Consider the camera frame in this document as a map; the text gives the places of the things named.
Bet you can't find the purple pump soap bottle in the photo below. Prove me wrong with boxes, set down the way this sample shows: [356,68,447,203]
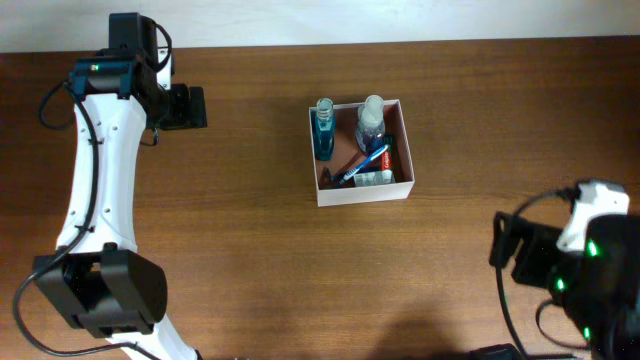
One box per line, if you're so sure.
[355,95,386,155]

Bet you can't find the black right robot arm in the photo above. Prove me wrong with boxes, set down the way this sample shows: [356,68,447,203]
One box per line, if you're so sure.
[489,212,639,360]

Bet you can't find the blue white toothbrush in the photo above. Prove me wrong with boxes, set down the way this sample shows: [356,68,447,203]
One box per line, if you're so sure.
[337,144,389,187]

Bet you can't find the green toothpaste tube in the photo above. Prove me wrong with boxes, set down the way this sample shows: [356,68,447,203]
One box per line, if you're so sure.
[381,134,395,184]

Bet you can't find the blue disposable razor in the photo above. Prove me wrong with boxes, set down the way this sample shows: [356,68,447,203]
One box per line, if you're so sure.
[319,166,380,189]

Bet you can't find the green soap box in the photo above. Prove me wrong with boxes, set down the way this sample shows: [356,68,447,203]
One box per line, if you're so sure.
[353,170,395,187]

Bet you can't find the pink open box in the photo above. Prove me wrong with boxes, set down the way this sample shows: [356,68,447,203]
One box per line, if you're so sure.
[313,99,415,207]

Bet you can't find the blue Listerine mouthwash bottle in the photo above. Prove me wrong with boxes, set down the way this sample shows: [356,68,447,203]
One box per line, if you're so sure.
[313,98,336,161]

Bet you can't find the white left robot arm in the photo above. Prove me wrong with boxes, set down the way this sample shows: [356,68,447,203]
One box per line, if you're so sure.
[29,13,207,359]

